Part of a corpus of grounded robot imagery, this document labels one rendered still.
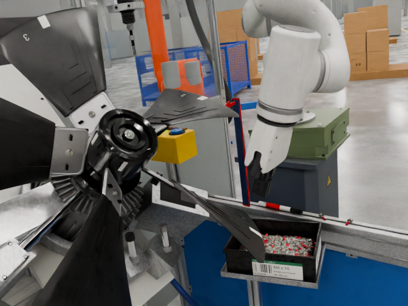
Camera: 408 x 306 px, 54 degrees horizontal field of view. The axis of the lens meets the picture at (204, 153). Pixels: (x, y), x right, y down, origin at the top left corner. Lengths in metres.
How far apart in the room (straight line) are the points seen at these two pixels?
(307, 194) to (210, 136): 0.97
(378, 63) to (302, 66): 7.66
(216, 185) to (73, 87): 1.57
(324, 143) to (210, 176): 1.06
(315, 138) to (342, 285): 0.46
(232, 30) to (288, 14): 8.09
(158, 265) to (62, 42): 0.52
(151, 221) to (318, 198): 0.66
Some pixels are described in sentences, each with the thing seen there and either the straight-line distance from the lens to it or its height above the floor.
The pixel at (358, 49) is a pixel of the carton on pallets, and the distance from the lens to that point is 8.29.
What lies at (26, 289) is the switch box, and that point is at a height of 0.84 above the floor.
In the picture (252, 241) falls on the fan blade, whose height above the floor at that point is 0.98.
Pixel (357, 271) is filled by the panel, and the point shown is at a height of 0.72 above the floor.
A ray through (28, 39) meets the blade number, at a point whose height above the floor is 1.41.
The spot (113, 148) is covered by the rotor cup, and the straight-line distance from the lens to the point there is 0.72.
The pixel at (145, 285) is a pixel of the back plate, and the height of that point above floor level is 0.86.
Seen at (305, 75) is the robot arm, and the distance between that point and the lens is 0.70.
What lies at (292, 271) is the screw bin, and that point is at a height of 0.84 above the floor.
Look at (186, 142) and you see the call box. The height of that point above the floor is 1.04.
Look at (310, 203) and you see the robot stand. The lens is 1.41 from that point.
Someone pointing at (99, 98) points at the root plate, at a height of 1.28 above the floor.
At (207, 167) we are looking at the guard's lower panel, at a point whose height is 0.64.
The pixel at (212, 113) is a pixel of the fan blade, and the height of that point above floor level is 1.20.
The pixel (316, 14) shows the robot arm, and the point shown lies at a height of 1.39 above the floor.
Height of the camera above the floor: 1.40
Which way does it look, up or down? 18 degrees down
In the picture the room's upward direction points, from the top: 8 degrees counter-clockwise
